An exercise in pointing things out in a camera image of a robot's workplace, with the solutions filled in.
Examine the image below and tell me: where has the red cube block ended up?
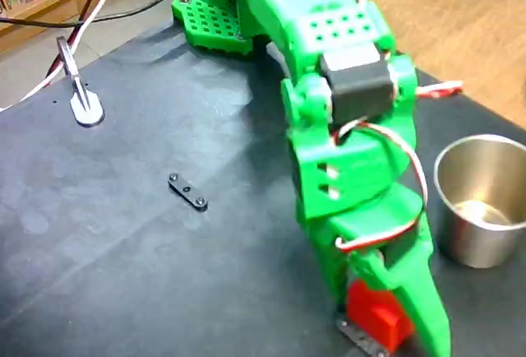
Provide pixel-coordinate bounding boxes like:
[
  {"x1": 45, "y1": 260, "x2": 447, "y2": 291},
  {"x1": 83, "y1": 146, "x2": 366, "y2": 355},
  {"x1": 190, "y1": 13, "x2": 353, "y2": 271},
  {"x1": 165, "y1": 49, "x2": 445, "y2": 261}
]
[{"x1": 344, "y1": 278, "x2": 416, "y2": 353}]

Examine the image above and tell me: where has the black cable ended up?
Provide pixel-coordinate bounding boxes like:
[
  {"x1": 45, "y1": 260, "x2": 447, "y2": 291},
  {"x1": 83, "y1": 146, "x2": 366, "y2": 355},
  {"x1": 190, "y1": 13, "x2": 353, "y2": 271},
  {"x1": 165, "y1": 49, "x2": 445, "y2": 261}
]
[{"x1": 0, "y1": 0, "x2": 184, "y2": 29}]

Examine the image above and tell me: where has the stainless steel cup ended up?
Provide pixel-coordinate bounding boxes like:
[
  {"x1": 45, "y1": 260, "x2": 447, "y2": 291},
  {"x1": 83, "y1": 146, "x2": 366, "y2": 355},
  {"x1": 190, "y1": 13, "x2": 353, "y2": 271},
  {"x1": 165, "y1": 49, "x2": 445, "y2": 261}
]
[{"x1": 433, "y1": 133, "x2": 526, "y2": 270}]

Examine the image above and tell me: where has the red white servo cable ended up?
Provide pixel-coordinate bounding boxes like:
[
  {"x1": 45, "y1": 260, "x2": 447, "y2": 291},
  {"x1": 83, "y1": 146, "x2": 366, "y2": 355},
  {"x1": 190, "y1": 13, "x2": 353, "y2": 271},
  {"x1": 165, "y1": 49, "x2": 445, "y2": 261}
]
[
  {"x1": 414, "y1": 80, "x2": 464, "y2": 100},
  {"x1": 335, "y1": 120, "x2": 429, "y2": 253}
]

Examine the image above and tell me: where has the black table mat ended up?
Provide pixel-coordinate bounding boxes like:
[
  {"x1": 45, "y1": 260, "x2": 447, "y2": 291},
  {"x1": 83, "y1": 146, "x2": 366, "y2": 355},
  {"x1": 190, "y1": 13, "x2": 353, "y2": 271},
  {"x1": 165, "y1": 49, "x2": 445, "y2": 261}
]
[{"x1": 0, "y1": 0, "x2": 526, "y2": 357}]

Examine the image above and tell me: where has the black screwed joining plate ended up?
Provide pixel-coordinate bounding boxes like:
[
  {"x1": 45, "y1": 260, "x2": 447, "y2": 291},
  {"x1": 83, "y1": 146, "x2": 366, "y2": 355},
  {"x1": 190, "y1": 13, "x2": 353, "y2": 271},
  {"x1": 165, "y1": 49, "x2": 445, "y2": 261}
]
[
  {"x1": 167, "y1": 172, "x2": 209, "y2": 213},
  {"x1": 335, "y1": 318, "x2": 390, "y2": 357}
]

